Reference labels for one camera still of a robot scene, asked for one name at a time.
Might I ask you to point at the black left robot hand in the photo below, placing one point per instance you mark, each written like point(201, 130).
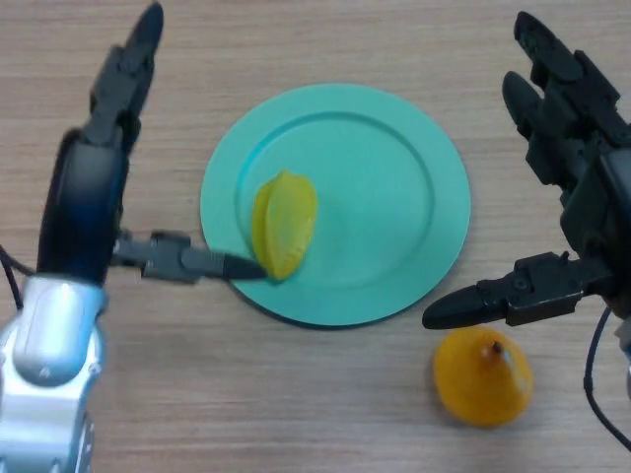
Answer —
point(84, 212)

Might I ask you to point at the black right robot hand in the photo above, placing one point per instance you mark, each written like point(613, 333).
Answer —
point(591, 197)

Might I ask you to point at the yellow starfruit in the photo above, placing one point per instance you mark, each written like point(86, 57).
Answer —
point(286, 222)

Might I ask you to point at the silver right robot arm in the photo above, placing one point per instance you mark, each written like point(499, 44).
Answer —
point(626, 359)

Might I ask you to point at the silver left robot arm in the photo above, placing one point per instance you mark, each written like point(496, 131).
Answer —
point(44, 374)

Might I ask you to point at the green round plate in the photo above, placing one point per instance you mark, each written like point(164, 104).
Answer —
point(374, 207)

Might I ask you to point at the orange pear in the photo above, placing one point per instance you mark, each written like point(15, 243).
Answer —
point(480, 384)

